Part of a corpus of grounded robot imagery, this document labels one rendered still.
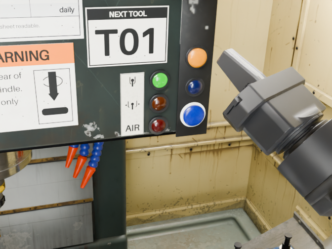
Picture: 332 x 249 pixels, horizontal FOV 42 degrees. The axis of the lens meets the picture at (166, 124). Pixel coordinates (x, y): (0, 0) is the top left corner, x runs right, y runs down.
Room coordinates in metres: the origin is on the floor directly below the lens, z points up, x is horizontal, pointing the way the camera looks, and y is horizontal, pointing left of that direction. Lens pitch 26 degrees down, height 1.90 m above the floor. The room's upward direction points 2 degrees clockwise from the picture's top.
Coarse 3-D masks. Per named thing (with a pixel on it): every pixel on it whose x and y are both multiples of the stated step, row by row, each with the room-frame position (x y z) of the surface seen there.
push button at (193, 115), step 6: (186, 108) 0.53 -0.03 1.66; (192, 108) 0.52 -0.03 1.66; (198, 108) 0.53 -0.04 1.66; (186, 114) 0.52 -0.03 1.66; (192, 114) 0.52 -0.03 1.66; (198, 114) 0.53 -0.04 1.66; (204, 114) 0.53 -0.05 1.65; (186, 120) 0.52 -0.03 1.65; (192, 120) 0.52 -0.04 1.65; (198, 120) 0.53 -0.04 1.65
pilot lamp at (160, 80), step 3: (156, 75) 0.51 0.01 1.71; (159, 75) 0.51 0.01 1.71; (162, 75) 0.51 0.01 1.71; (165, 75) 0.52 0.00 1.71; (153, 78) 0.51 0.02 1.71; (156, 78) 0.51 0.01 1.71; (159, 78) 0.51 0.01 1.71; (162, 78) 0.51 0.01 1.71; (165, 78) 0.51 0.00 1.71; (153, 81) 0.51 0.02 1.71; (156, 81) 0.51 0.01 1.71; (159, 81) 0.51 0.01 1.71; (162, 81) 0.51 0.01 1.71; (165, 81) 0.51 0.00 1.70; (156, 84) 0.51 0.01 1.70; (159, 84) 0.51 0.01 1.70; (162, 84) 0.51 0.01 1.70; (165, 84) 0.52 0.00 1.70; (159, 87) 0.51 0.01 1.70
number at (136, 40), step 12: (120, 24) 0.50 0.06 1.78; (132, 24) 0.51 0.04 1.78; (144, 24) 0.51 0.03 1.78; (156, 24) 0.52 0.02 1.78; (120, 36) 0.50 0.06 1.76; (132, 36) 0.51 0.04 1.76; (144, 36) 0.51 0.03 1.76; (156, 36) 0.52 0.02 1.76; (120, 48) 0.50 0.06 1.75; (132, 48) 0.51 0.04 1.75; (144, 48) 0.51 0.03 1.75; (156, 48) 0.52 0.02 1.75
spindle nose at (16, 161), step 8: (8, 152) 0.59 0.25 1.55; (16, 152) 0.60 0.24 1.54; (24, 152) 0.62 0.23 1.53; (0, 160) 0.58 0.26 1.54; (8, 160) 0.59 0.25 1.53; (16, 160) 0.60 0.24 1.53; (24, 160) 0.62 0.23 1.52; (0, 168) 0.58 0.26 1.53; (8, 168) 0.59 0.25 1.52; (16, 168) 0.60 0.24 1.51; (0, 176) 0.58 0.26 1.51; (8, 176) 0.59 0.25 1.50
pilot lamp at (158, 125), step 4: (156, 120) 0.51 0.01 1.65; (160, 120) 0.51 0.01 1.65; (152, 124) 0.51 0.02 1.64; (156, 124) 0.51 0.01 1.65; (160, 124) 0.51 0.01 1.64; (164, 124) 0.52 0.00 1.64; (152, 128) 0.51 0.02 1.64; (156, 128) 0.51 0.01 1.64; (160, 128) 0.51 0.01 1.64; (164, 128) 0.52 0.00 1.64
